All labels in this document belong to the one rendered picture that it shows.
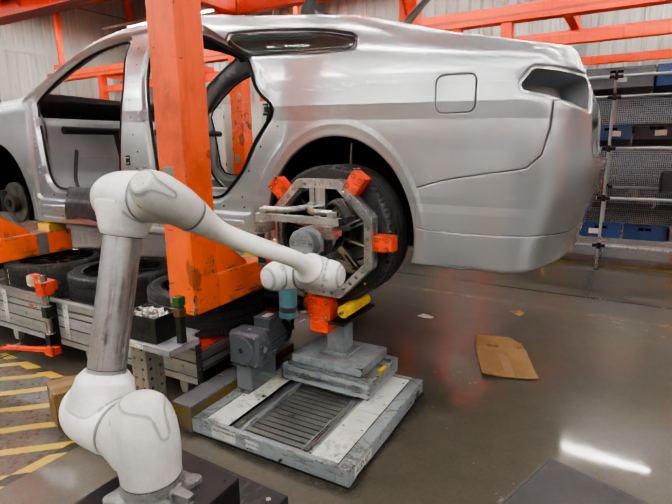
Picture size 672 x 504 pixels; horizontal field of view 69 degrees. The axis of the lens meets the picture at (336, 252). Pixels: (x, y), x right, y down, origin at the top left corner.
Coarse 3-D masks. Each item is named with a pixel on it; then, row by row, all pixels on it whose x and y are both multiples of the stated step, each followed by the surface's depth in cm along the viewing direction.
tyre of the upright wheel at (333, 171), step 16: (304, 176) 231; (320, 176) 227; (336, 176) 223; (368, 192) 217; (384, 192) 221; (384, 208) 215; (400, 208) 228; (384, 224) 216; (400, 224) 224; (400, 240) 225; (384, 256) 219; (400, 256) 231; (384, 272) 221; (368, 288) 226
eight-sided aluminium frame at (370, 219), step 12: (300, 180) 223; (312, 180) 220; (324, 180) 217; (336, 180) 214; (288, 192) 227; (300, 192) 230; (348, 192) 212; (276, 204) 232; (288, 204) 234; (360, 204) 211; (360, 216) 212; (372, 216) 211; (276, 228) 235; (372, 228) 210; (276, 240) 236; (372, 252) 213; (372, 264) 214; (360, 276) 217; (348, 288) 222
